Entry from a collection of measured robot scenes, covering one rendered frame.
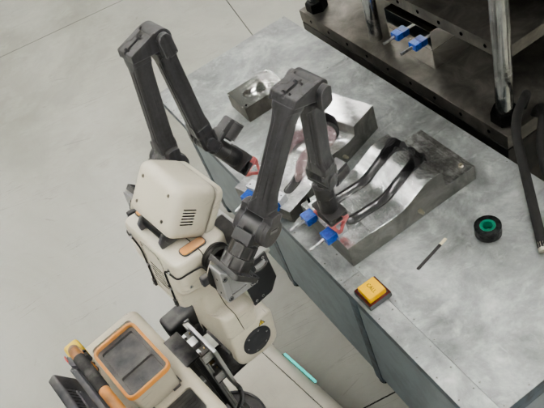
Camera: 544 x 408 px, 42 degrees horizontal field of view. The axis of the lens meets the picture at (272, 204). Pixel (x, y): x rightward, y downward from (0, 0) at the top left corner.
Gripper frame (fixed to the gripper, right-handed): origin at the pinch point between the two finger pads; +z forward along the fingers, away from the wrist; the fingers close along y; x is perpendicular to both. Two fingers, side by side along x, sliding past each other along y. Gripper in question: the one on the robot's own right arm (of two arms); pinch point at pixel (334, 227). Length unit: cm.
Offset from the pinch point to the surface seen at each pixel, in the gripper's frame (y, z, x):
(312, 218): 8.7, 1.0, 3.0
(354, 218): 0.5, 2.5, -7.2
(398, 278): -21.6, 10.7, -5.3
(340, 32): 97, 12, -71
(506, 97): 3, 0, -74
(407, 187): -4.3, -0.7, -25.3
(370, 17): 79, 0, -76
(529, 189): -29, 3, -51
